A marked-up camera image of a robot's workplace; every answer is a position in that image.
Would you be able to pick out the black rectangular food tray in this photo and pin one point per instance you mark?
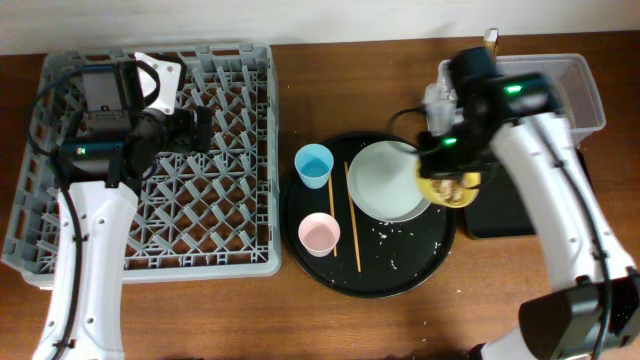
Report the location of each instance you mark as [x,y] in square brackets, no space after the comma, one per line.
[497,211]

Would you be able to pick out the round black serving tray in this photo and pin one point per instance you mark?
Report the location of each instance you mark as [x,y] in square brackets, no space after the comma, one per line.
[395,257]

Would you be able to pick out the pink plastic cup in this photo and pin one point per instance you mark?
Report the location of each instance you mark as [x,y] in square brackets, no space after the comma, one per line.
[319,233]

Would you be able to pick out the yellow plastic bowl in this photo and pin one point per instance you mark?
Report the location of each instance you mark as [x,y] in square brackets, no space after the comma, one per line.
[471,180]

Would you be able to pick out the blue plastic cup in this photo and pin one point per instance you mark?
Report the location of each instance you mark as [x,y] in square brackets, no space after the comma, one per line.
[314,163]

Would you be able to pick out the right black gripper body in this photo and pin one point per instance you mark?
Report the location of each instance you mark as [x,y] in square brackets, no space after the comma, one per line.
[451,155]

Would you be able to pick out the wooden chopstick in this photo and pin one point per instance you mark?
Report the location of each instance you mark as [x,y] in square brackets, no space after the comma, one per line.
[331,205]
[353,221]

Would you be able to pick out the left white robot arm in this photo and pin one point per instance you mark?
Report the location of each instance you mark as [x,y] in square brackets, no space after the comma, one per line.
[110,148]

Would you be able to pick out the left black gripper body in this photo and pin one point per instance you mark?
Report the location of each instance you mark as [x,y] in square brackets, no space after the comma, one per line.
[175,133]

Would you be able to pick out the grey round plate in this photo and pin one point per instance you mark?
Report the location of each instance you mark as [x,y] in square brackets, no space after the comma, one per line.
[382,182]

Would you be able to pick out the food scraps and rice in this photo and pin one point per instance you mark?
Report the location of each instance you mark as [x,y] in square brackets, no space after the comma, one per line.
[451,192]

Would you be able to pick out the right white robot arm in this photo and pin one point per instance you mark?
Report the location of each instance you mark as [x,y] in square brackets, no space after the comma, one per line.
[517,122]

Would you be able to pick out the gold snack wrapper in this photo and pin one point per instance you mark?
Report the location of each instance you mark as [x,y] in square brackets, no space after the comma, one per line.
[490,41]

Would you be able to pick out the clear plastic waste bin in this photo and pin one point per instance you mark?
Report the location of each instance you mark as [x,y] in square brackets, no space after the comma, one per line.
[573,82]

